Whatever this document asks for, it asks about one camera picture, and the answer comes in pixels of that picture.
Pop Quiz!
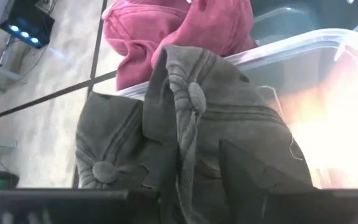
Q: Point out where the clear plastic bin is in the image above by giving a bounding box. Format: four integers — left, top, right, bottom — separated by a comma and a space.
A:
116, 27, 358, 190

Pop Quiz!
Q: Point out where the maroon corduroy cap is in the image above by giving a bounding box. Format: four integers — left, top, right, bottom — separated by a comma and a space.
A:
101, 0, 259, 91

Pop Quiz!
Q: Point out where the black device with blue lights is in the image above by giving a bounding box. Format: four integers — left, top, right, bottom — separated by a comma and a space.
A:
0, 0, 56, 50

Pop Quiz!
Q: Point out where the teal plastic bin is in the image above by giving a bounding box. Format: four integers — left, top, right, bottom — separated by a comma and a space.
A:
249, 0, 358, 44

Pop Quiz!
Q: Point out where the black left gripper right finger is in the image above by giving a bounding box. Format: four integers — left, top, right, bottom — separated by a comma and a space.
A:
218, 139, 358, 224

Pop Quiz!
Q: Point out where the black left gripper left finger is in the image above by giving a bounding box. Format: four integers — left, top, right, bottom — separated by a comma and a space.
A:
0, 141, 180, 224

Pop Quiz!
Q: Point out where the dark grey corduroy cap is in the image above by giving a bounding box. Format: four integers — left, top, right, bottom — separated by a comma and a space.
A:
143, 44, 314, 224
75, 91, 155, 190

